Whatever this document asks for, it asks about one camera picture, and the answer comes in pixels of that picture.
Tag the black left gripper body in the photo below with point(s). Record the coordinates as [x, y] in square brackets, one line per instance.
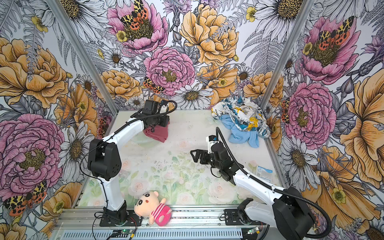
[158, 119]

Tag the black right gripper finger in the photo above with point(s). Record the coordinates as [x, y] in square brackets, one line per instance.
[196, 154]
[200, 160]

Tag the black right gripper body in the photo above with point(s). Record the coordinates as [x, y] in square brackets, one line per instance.
[212, 162]

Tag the maroon ribbed cloth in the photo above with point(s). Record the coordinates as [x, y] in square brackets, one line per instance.
[157, 133]

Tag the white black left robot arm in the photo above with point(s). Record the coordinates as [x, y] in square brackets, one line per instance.
[104, 158]

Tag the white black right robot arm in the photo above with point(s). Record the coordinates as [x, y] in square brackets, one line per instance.
[285, 209]

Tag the light blue cloth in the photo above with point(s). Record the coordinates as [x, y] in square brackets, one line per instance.
[237, 136]

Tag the white teal yellow printed cloth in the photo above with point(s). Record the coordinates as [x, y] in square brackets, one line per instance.
[246, 115]

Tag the small blue white packet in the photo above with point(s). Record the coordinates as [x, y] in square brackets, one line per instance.
[264, 174]

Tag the pink plush doll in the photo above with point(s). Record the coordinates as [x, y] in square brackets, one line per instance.
[149, 205]

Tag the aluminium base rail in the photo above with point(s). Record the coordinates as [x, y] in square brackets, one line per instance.
[206, 222]

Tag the aluminium corner post left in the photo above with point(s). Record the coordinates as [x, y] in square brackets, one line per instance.
[73, 37]

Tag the aluminium corner post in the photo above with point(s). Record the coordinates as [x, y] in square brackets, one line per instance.
[291, 40]
[73, 37]

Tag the aluminium corner post right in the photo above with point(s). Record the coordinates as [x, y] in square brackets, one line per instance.
[291, 40]

